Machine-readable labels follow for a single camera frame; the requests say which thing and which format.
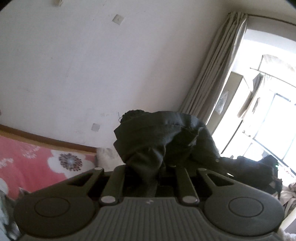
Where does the grey white clothes pile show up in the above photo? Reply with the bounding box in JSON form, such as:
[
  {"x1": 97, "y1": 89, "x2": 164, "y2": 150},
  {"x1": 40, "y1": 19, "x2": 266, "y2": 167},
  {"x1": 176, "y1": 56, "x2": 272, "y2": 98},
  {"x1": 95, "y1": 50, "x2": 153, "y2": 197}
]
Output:
[{"x1": 0, "y1": 188, "x2": 30, "y2": 241}]

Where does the wooden bed frame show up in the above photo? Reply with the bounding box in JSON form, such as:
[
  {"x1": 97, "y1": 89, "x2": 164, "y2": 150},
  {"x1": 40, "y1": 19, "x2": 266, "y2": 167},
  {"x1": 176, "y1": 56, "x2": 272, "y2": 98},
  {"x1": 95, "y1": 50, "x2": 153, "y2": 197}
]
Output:
[{"x1": 1, "y1": 125, "x2": 96, "y2": 153}]

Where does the grey curtain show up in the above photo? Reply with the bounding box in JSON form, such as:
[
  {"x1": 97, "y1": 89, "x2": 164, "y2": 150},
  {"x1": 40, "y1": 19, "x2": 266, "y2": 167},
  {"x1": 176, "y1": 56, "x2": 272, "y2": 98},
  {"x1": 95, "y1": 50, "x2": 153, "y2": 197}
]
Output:
[{"x1": 180, "y1": 11, "x2": 248, "y2": 123}]

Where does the pink floral blanket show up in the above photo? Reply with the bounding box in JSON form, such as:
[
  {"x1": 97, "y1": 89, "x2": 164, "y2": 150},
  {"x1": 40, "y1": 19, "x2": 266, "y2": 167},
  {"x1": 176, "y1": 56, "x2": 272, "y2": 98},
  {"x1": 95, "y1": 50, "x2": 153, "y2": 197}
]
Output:
[{"x1": 1, "y1": 136, "x2": 95, "y2": 199}]

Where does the black garment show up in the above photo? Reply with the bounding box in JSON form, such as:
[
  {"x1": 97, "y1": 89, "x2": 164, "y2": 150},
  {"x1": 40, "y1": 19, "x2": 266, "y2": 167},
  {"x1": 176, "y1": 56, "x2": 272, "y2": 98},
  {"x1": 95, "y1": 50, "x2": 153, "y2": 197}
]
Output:
[{"x1": 114, "y1": 110, "x2": 282, "y2": 197}]

